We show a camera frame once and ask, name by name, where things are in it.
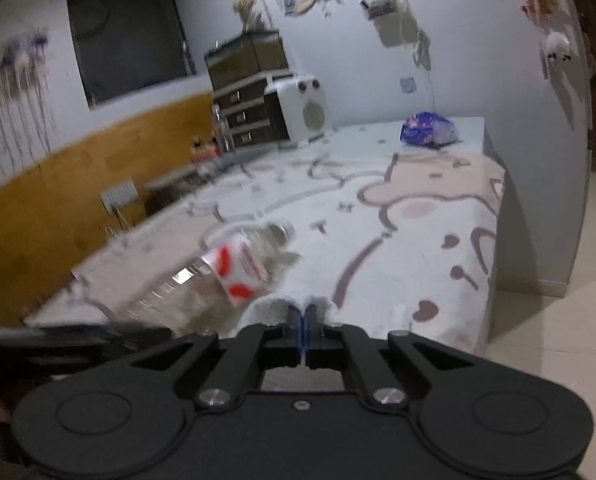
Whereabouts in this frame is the purple snack bag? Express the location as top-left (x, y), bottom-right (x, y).
top-left (400, 111), bottom-right (460, 149)

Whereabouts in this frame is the small wall card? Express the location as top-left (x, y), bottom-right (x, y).
top-left (520, 0), bottom-right (560, 17)

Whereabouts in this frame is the bed with cartoon sheet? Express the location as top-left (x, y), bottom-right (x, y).
top-left (24, 124), bottom-right (507, 357)

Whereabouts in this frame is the dark drawer cabinet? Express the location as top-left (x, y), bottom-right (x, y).
top-left (211, 72), bottom-right (291, 151)

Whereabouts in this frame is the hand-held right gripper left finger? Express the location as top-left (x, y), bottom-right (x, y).
top-left (122, 304), bottom-right (305, 411)

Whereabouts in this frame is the white electric heater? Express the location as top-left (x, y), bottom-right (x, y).
top-left (265, 73), bottom-right (329, 144)

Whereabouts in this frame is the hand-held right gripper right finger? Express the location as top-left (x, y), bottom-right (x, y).
top-left (304, 304), bottom-right (479, 409)

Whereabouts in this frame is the white tissue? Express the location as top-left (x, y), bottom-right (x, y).
top-left (240, 293), bottom-right (343, 332)

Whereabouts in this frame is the pink box of pens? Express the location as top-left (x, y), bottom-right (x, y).
top-left (191, 135), bottom-right (221, 162)

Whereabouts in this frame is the hanging tassel decoration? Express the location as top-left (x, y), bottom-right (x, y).
top-left (0, 29), bottom-right (57, 182)

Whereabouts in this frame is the dried flower bunch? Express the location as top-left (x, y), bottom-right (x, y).
top-left (231, 0), bottom-right (271, 34)

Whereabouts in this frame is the clear plastic bottle red label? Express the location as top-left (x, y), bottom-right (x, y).
top-left (126, 220), bottom-right (297, 334)

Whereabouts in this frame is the hanging grey ornament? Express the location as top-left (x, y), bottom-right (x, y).
top-left (412, 29), bottom-right (432, 69)

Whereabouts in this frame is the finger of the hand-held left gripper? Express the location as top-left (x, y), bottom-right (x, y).
top-left (0, 322), bottom-right (175, 360)

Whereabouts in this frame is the dark window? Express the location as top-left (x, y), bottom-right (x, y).
top-left (64, 0), bottom-right (197, 109)

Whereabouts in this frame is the bag hanging on door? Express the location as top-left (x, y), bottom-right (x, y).
top-left (580, 29), bottom-right (596, 81)

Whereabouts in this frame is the upright water bottle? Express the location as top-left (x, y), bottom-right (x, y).
top-left (211, 104), bottom-right (234, 156)

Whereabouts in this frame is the white wall power outlet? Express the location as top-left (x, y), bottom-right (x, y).
top-left (100, 178), bottom-right (141, 214)

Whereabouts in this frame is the glass tank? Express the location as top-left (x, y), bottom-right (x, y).
top-left (203, 29), bottom-right (290, 90)

